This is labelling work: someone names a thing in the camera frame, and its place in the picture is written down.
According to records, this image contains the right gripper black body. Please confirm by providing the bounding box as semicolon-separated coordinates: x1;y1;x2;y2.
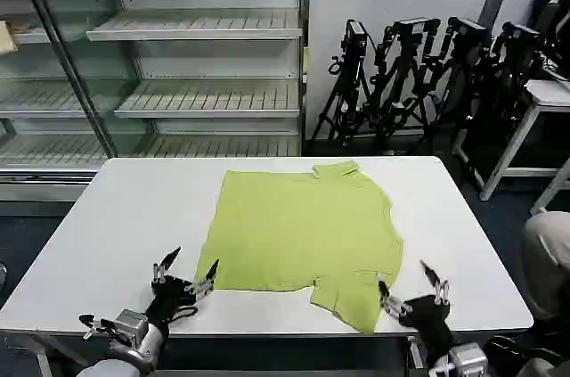
399;294;457;364

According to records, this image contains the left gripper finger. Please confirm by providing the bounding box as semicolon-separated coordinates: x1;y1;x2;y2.
151;246;183;285
184;258;221;296

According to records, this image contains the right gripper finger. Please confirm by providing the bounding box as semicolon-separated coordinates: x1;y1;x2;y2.
377;280;405;316
419;259;452;307

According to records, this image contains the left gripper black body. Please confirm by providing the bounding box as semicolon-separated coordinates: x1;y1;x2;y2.
144;275;200;330

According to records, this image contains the lime green shirt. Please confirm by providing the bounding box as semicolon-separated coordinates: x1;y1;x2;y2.
192;159;406;336

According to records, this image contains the person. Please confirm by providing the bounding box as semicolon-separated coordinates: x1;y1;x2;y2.
519;210;570;321

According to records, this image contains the glass door shelf cabinet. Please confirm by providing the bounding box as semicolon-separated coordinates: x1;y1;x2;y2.
0;0;118;200

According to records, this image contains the white empty shelf unit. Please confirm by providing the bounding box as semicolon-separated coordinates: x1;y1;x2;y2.
84;0;309;160

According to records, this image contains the small white side table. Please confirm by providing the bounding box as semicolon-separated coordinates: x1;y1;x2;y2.
454;78;570;216

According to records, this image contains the cardboard box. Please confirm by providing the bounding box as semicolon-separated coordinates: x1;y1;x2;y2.
0;19;20;57

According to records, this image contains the black office chair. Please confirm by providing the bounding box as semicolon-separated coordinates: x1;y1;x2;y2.
533;0;570;80

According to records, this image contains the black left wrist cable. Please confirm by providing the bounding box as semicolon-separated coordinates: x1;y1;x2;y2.
171;304;200;321

